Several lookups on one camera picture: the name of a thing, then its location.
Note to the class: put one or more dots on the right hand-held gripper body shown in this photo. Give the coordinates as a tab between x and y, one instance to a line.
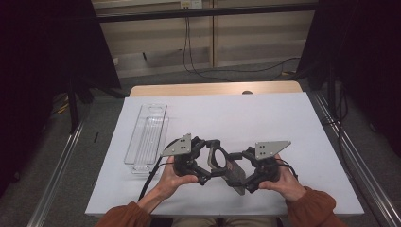
268	157

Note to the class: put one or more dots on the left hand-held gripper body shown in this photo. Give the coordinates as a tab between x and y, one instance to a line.
184	148

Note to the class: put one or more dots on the patterned grey phone case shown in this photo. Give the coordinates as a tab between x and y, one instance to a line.
235	172

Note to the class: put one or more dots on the person's left hand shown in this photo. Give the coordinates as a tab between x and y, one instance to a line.
171	183

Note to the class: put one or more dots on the person's right hand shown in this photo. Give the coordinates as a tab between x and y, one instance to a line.
288	186

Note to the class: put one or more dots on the white table cover sheet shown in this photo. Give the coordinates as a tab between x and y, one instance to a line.
236	113

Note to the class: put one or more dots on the clear plastic packaging tray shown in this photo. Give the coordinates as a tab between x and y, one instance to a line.
147	138

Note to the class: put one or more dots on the light wooden table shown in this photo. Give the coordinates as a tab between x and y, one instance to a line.
205	89

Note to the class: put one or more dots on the dark round table grommet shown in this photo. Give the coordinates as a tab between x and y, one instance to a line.
247	92

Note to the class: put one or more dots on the black metal stand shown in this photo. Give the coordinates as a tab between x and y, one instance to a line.
73	107

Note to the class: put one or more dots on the black horizontal bar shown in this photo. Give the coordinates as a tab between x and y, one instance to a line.
205	12

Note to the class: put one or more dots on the black curtain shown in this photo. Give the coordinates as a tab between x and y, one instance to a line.
47	63
362	47

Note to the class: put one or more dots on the metal floor rail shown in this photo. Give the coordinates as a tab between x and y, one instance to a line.
369	170
53	176

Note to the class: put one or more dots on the white wall socket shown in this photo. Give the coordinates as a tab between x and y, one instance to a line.
191	3

